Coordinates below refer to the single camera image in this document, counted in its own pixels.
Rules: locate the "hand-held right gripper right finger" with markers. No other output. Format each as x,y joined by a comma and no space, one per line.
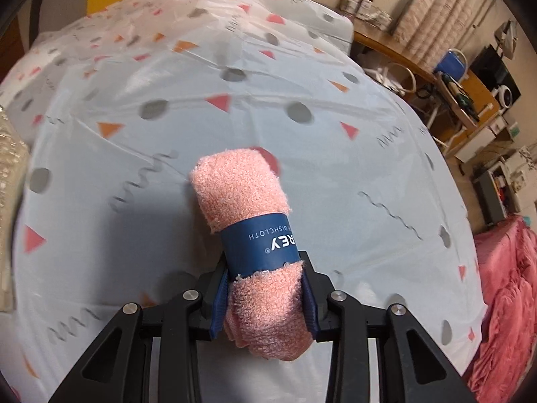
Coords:
309,302

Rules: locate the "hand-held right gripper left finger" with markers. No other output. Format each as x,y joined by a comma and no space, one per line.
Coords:
220,302

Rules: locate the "pink towel blue band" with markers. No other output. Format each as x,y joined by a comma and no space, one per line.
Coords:
239,189

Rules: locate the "pink ruffled blanket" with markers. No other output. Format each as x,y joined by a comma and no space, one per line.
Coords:
507,281

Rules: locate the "grey low shelf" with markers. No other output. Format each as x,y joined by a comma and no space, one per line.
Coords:
488,197

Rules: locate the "white cabinet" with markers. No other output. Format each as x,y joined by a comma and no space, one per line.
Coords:
482,138

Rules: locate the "white small appliance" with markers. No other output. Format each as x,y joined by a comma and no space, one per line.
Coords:
520,170

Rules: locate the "ornate gold tissue box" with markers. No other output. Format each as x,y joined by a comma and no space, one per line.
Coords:
10,155

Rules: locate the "black tool bag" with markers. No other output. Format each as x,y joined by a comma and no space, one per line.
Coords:
459,94

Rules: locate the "leaning wooden board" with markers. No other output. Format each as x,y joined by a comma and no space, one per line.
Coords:
482,100

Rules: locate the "wooden table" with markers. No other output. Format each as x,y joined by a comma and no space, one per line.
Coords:
377,42

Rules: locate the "blue metal chair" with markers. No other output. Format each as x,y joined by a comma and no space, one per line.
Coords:
451,62

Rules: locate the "white round fan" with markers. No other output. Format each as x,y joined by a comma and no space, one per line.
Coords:
504,95

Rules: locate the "white jars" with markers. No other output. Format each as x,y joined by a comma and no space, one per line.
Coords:
375,14

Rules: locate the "black monitor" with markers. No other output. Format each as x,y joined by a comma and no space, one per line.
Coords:
488,65

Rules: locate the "brown box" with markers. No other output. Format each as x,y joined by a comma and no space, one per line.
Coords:
351,2

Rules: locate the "beige pink print curtain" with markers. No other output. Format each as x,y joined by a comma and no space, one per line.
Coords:
440,8

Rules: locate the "hanging grey bag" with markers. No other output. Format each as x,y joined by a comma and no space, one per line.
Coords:
506,37

